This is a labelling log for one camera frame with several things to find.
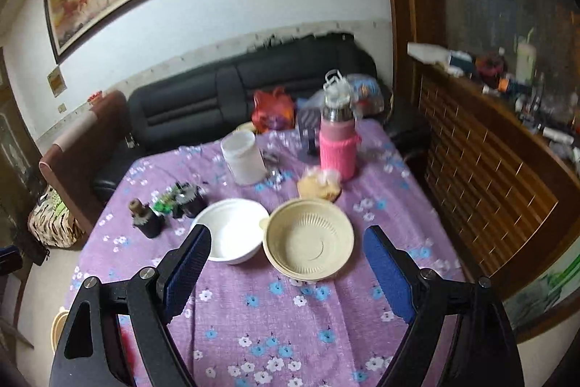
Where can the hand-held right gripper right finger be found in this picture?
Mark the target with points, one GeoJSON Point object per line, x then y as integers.
{"type": "Point", "coordinates": [387, 273]}

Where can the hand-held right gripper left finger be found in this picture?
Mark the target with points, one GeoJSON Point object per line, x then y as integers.
{"type": "Point", "coordinates": [188, 269]}

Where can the white foam bowl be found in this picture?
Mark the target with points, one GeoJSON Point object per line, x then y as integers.
{"type": "Point", "coordinates": [231, 233]}

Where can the small dark corked bottle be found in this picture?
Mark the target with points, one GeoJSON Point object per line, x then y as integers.
{"type": "Point", "coordinates": [147, 221]}

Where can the green packet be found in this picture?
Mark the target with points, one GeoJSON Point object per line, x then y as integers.
{"type": "Point", "coordinates": [164, 203]}

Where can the purple floral tablecloth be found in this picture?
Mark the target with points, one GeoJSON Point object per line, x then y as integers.
{"type": "Point", "coordinates": [281, 323]}

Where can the clear bag of snacks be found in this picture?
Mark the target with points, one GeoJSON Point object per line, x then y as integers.
{"type": "Point", "coordinates": [319, 186]}

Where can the white plastic jar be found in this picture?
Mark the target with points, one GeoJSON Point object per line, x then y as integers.
{"type": "Point", "coordinates": [242, 160]}

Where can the wooden cabinet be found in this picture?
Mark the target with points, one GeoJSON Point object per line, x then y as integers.
{"type": "Point", "coordinates": [485, 196]}

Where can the pink knit-sleeved thermos bottle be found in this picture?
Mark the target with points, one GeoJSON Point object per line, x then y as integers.
{"type": "Point", "coordinates": [337, 151]}

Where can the patterned blanket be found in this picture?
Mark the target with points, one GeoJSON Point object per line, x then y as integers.
{"type": "Point", "coordinates": [54, 219]}

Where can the cream round container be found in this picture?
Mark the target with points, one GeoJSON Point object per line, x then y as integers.
{"type": "Point", "coordinates": [58, 330]}

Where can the brown armchair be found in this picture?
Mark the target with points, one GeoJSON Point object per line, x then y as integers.
{"type": "Point", "coordinates": [77, 151]}

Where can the grey slotted stand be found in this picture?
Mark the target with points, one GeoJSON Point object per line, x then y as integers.
{"type": "Point", "coordinates": [309, 128]}

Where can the black sofa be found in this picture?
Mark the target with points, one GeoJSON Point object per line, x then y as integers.
{"type": "Point", "coordinates": [190, 97]}

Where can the red plastic bag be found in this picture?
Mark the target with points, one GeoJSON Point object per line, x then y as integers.
{"type": "Point", "coordinates": [272, 110]}

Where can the blue printed plastic bag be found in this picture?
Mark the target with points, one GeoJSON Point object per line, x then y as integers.
{"type": "Point", "coordinates": [367, 94]}

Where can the clutter of small cabinet items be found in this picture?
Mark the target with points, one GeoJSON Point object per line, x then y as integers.
{"type": "Point", "coordinates": [494, 69]}

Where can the pale green bottle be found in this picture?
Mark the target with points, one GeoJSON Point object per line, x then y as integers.
{"type": "Point", "coordinates": [525, 60]}

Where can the yellow wall sign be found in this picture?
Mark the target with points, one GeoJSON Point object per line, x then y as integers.
{"type": "Point", "coordinates": [57, 82]}

